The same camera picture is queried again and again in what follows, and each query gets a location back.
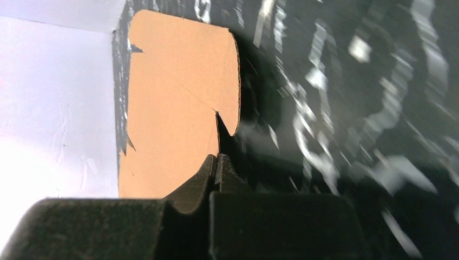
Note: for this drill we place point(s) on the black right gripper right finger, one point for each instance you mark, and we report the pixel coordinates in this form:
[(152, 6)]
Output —
[(247, 225)]

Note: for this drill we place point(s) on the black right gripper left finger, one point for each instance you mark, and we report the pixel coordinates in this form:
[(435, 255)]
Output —
[(175, 227)]

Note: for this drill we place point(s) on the brown cardboard box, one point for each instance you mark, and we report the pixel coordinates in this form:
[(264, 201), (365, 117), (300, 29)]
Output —
[(184, 78)]

